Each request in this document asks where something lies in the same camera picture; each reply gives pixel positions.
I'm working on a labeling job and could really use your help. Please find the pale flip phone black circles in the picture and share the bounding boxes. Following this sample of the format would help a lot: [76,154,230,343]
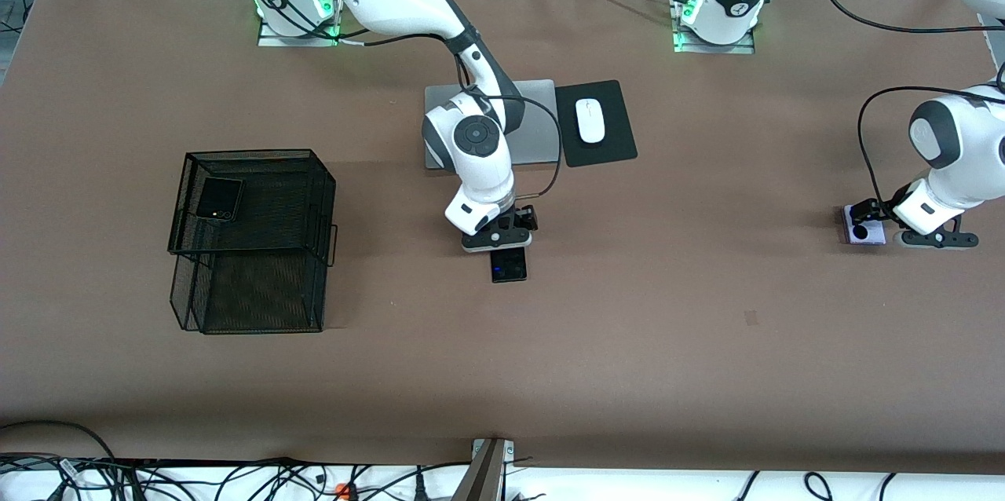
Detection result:
[842,204,887,246]

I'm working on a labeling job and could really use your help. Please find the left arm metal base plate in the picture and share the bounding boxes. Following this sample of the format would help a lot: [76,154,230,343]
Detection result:
[673,26,757,56]

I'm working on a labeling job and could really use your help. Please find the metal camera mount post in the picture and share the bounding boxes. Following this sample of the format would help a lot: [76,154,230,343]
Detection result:
[454,438,517,501]

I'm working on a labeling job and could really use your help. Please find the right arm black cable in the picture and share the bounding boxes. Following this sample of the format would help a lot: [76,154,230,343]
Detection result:
[224,0,564,202]

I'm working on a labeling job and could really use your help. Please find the small black flip phone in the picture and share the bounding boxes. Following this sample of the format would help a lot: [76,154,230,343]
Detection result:
[194,177,245,224]

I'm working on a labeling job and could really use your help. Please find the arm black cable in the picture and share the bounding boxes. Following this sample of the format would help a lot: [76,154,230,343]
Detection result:
[224,0,564,202]
[813,0,1005,207]

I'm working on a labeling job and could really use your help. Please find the long black smartphone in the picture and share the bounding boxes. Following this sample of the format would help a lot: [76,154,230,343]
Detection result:
[491,248,529,284]

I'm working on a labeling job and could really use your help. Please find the white computer mouse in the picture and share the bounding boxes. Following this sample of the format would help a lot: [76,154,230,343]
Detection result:
[576,98,606,144]

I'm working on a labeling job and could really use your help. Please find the black mesh desk organizer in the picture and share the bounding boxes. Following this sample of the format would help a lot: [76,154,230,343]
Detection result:
[169,149,338,335]

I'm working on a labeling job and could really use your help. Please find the silver laptop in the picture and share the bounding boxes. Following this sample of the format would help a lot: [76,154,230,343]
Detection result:
[424,79,565,170]

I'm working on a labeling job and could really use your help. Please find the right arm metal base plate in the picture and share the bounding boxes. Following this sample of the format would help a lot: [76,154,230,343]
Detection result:
[258,14,341,48]

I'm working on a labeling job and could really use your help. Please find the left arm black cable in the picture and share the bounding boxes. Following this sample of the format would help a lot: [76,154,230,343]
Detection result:
[813,0,1005,207]

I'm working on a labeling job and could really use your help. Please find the thick looped black cable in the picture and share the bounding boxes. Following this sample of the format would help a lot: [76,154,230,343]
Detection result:
[0,421,119,501]

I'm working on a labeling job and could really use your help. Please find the black mouse pad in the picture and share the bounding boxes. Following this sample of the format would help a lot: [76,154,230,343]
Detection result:
[554,79,638,168]

